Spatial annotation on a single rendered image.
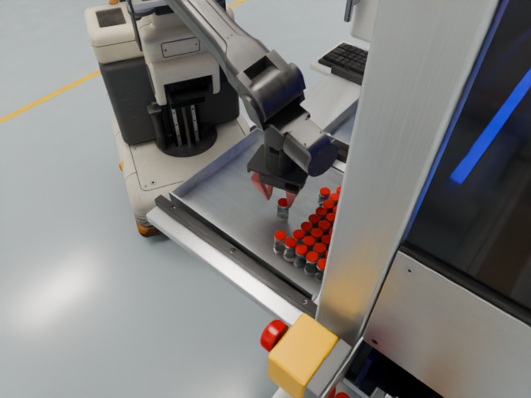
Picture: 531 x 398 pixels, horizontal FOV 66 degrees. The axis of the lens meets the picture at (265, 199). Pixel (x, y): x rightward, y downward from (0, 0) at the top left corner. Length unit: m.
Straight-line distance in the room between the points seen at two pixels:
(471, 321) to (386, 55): 0.24
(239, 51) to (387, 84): 0.34
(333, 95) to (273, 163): 0.48
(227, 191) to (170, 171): 0.95
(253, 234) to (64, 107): 2.20
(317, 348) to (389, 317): 0.10
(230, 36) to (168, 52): 0.82
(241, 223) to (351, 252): 0.40
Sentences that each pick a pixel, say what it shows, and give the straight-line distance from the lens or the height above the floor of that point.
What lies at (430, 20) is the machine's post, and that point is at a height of 1.40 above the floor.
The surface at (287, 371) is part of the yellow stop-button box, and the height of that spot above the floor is 1.03.
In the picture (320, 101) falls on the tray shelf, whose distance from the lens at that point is 1.09.
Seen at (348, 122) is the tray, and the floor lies 0.88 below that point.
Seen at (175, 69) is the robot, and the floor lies 0.79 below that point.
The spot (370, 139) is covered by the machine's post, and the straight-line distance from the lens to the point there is 0.32.
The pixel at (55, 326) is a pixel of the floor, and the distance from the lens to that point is 1.83.
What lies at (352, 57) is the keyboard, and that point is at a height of 0.83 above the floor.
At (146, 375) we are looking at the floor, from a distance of 1.64.
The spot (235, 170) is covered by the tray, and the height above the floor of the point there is 0.88.
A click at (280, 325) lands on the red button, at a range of 0.54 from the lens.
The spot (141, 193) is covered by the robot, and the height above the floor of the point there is 0.28.
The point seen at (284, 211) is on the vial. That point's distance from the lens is 0.77.
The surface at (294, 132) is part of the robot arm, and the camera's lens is 0.58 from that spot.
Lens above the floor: 1.50
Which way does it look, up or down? 48 degrees down
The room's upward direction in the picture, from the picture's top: straight up
